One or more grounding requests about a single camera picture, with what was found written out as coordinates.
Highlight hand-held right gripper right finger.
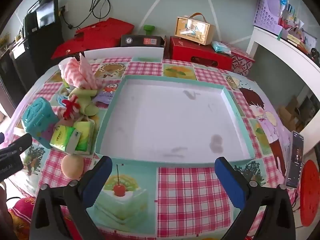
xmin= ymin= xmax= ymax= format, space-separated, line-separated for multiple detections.
xmin=214 ymin=156 xmax=297 ymax=240

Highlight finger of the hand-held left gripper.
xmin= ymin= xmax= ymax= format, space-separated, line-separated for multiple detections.
xmin=0 ymin=133 xmax=33 ymax=157

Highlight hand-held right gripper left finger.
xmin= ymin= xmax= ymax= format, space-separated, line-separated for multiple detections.
xmin=29 ymin=156 xmax=113 ymax=240

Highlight peach round sponge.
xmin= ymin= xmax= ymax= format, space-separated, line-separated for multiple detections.
xmin=61 ymin=154 xmax=83 ymax=180

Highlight green white tissue pack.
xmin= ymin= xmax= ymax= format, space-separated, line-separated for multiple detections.
xmin=49 ymin=125 xmax=82 ymax=154

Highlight light green cloth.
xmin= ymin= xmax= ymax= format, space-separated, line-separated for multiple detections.
xmin=69 ymin=87 xmax=99 ymax=117

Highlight purple cartoon packet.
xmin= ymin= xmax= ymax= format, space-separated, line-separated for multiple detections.
xmin=94 ymin=84 xmax=119 ymax=104

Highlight teal-edged white shallow tray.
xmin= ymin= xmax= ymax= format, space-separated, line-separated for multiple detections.
xmin=94 ymin=74 xmax=256 ymax=165

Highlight pink striped cloth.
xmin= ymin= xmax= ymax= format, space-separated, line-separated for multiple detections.
xmin=59 ymin=53 xmax=103 ymax=90

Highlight teal packet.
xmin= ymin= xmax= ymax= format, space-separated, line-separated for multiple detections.
xmin=21 ymin=97 xmax=59 ymax=149

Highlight pink checkered printed tablecloth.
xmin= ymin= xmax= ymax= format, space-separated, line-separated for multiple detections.
xmin=5 ymin=56 xmax=304 ymax=240

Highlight yellow green tissue pack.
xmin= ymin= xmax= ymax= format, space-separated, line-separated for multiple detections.
xmin=74 ymin=120 xmax=95 ymax=155

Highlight red yellow printed cloth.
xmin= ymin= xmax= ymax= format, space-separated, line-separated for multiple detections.
xmin=7 ymin=197 xmax=38 ymax=233

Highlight pink small bag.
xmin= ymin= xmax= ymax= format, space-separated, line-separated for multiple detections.
xmin=57 ymin=107 xmax=75 ymax=126

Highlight dark cabinet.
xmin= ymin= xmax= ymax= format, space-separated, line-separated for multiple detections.
xmin=0 ymin=39 xmax=38 ymax=118

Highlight black smartphone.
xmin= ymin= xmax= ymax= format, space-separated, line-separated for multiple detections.
xmin=285 ymin=131 xmax=305 ymax=188

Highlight red plastic stool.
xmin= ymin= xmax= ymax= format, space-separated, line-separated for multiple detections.
xmin=299 ymin=159 xmax=320 ymax=228

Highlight cardboard boxes under desk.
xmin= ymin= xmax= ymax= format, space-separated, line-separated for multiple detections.
xmin=279 ymin=95 xmax=312 ymax=135

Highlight black machine with screen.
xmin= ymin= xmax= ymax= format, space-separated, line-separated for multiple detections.
xmin=24 ymin=0 xmax=64 ymax=53

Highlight red patterned box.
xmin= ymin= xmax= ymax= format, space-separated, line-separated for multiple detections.
xmin=226 ymin=44 xmax=255 ymax=77

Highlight red gift box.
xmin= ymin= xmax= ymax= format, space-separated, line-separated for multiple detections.
xmin=169 ymin=36 xmax=233 ymax=71

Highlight light blue wet wipes pack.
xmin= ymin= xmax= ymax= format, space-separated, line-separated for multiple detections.
xmin=211 ymin=41 xmax=232 ymax=55

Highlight black flat box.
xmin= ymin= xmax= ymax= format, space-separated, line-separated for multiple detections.
xmin=121 ymin=34 xmax=167 ymax=48

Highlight white desk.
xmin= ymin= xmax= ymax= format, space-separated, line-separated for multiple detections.
xmin=246 ymin=26 xmax=320 ymax=135

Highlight stack of books and papers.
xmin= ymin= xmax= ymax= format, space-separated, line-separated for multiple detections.
xmin=280 ymin=0 xmax=318 ymax=54

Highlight purple perforated file basket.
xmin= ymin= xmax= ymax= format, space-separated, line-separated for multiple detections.
xmin=253 ymin=0 xmax=282 ymax=36

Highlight black outlet cable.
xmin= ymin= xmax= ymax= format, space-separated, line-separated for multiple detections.
xmin=59 ymin=7 xmax=84 ymax=30

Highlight golden gift box with handle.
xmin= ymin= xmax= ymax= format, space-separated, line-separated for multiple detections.
xmin=175 ymin=12 xmax=216 ymax=45

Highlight black hanging cable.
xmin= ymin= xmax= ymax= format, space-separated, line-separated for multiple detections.
xmin=90 ymin=0 xmax=111 ymax=20

